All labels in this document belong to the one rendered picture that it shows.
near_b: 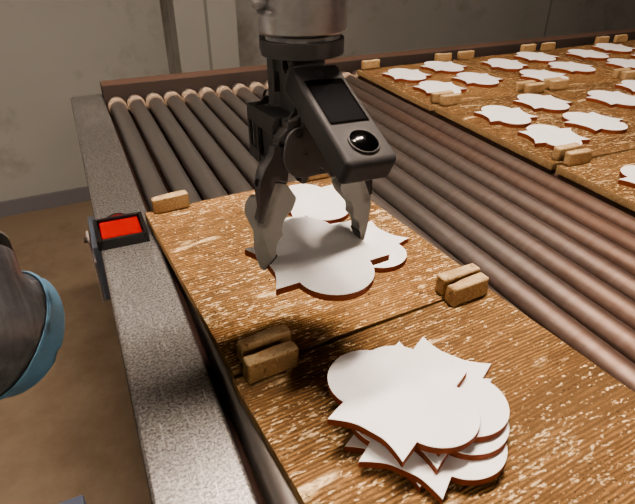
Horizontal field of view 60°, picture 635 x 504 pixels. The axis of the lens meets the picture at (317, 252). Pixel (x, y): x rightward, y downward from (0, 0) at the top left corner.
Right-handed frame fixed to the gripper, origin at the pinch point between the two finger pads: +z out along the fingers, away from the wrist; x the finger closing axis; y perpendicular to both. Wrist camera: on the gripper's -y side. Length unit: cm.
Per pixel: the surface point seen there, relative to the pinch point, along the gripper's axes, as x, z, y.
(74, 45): -9, 19, 261
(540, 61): -130, 10, 85
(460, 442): -2.3, 8.6, -20.0
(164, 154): -2, 12, 70
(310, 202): -15.6, 10.8, 30.7
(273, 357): 6.2, 9.8, -1.7
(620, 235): -55, 14, 2
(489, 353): -15.9, 12.5, -10.0
